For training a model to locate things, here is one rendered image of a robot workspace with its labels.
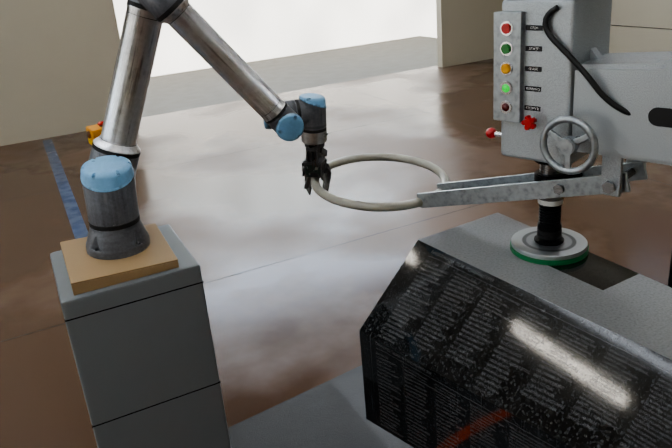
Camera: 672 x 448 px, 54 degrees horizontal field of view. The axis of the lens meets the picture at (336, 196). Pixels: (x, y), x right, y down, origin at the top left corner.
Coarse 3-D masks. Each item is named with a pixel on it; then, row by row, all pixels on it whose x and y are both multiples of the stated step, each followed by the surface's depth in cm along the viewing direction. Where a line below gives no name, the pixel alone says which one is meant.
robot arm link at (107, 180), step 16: (96, 160) 197; (112, 160) 197; (128, 160) 198; (80, 176) 194; (96, 176) 189; (112, 176) 190; (128, 176) 194; (96, 192) 190; (112, 192) 191; (128, 192) 194; (96, 208) 192; (112, 208) 192; (128, 208) 196; (96, 224) 195; (112, 224) 194
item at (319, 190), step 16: (336, 160) 247; (352, 160) 251; (368, 160) 253; (384, 160) 253; (400, 160) 251; (416, 160) 247; (320, 192) 221; (352, 208) 213; (368, 208) 211; (384, 208) 211; (400, 208) 211
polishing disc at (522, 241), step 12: (528, 228) 201; (564, 228) 199; (516, 240) 194; (528, 240) 193; (564, 240) 191; (576, 240) 190; (528, 252) 186; (540, 252) 185; (552, 252) 184; (564, 252) 184; (576, 252) 183
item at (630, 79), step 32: (576, 64) 157; (608, 64) 155; (640, 64) 150; (576, 96) 162; (608, 96) 155; (640, 96) 151; (576, 128) 164; (608, 128) 159; (640, 128) 153; (608, 160) 163; (640, 160) 157
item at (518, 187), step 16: (512, 176) 200; (528, 176) 196; (592, 176) 170; (624, 176) 164; (640, 176) 172; (432, 192) 210; (448, 192) 205; (464, 192) 200; (480, 192) 196; (496, 192) 192; (512, 192) 188; (528, 192) 184; (544, 192) 181; (560, 192) 176; (576, 192) 174; (592, 192) 171; (608, 192) 164
